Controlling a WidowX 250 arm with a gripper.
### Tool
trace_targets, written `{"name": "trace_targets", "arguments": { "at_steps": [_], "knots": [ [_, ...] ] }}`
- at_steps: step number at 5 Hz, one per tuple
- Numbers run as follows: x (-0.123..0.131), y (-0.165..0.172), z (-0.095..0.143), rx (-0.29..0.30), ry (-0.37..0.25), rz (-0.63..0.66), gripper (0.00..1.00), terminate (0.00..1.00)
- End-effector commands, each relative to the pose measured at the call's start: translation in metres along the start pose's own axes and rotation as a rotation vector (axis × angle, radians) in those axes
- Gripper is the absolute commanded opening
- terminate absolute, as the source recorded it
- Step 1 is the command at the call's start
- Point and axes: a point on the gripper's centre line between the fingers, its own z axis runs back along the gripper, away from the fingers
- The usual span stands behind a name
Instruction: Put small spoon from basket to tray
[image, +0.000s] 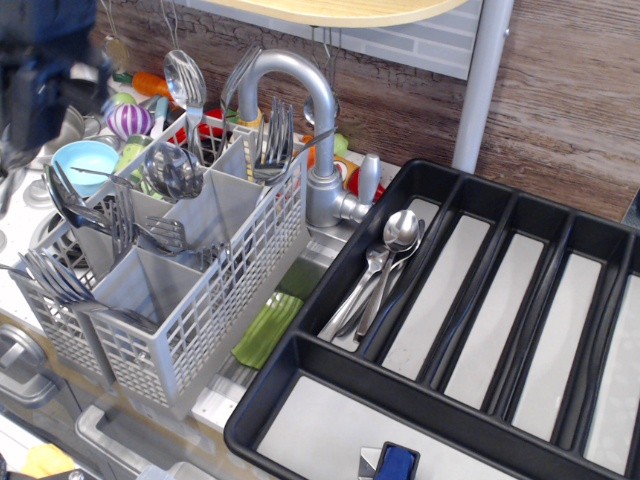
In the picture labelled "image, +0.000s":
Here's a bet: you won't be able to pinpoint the orange toy carrot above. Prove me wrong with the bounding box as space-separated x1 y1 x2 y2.
112 71 172 99

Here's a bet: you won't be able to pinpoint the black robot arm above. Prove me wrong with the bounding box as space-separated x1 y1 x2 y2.
1 1 112 172

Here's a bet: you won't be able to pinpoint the steel spoon in tray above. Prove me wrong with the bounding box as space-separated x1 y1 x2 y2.
318 244 389 341
354 209 421 341

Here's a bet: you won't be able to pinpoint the steel forks middle basket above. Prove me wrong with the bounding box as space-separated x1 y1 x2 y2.
110 185 230 268

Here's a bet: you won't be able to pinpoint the large spoon front left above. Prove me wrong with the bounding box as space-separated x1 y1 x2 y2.
44 165 111 235

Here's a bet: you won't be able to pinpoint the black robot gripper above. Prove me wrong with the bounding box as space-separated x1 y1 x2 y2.
1 44 113 170

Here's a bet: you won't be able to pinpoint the steel forks front left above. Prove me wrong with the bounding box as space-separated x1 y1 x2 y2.
20 250 158 334

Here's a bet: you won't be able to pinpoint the silver kitchen faucet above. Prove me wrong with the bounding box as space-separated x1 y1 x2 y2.
238 49 381 227

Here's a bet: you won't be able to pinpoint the purple striped toy onion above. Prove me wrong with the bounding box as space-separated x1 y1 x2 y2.
107 103 154 140

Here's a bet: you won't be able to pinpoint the black cutlery tray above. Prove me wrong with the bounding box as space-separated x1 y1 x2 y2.
224 159 639 479

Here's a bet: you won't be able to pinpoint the steel pot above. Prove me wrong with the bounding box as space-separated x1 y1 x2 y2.
29 106 102 170

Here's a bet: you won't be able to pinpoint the grey plastic cutlery basket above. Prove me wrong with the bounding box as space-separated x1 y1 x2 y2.
12 125 308 418

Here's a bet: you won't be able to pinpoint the light blue plastic bowl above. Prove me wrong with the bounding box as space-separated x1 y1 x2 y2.
52 140 119 197

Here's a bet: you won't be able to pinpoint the blue sponge block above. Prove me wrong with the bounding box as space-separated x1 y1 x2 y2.
358 441 420 480

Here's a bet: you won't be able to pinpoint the steel forks cluster back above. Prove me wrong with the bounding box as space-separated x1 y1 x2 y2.
253 97 294 186

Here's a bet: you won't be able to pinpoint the hanging metal strainer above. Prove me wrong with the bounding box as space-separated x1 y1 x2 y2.
100 0 130 72

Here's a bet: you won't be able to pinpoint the steel ladle spoons in basket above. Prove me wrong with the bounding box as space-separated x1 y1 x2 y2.
143 142 204 201

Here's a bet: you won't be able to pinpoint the steel fork leaning on faucet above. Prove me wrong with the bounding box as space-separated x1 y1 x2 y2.
220 43 262 124

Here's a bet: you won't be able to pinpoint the white metal post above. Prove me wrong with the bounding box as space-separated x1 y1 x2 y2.
452 0 515 173

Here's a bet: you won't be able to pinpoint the large steel serving spoon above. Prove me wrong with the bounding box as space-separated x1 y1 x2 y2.
164 49 207 161

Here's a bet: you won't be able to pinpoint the wooden shelf board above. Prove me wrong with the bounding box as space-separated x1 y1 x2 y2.
205 0 464 28

